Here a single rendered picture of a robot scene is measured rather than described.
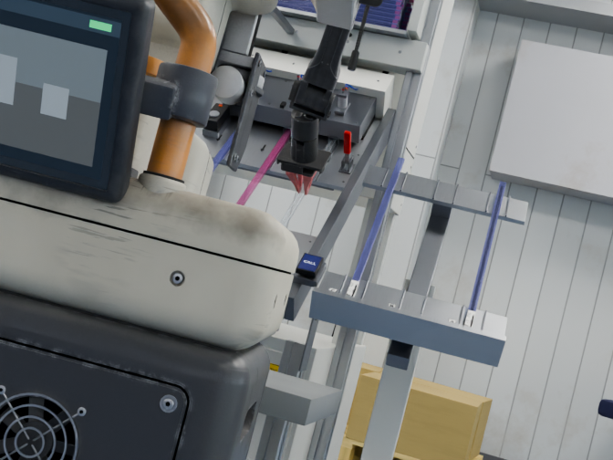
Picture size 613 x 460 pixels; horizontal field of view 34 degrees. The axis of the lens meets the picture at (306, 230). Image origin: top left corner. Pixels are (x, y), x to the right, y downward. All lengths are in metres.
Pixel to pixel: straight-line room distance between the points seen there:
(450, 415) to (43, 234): 3.58
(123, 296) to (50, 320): 0.07
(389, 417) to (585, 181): 3.27
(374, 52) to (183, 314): 1.67
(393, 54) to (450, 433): 2.28
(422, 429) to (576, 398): 1.19
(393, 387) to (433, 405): 2.40
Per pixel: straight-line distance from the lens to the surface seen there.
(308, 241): 2.04
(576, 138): 5.14
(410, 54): 2.44
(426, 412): 4.37
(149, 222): 0.86
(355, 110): 2.33
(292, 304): 1.91
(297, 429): 2.25
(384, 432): 1.97
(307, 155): 2.07
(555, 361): 5.31
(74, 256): 0.87
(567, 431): 5.33
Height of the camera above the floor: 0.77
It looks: 3 degrees up
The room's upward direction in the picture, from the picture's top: 15 degrees clockwise
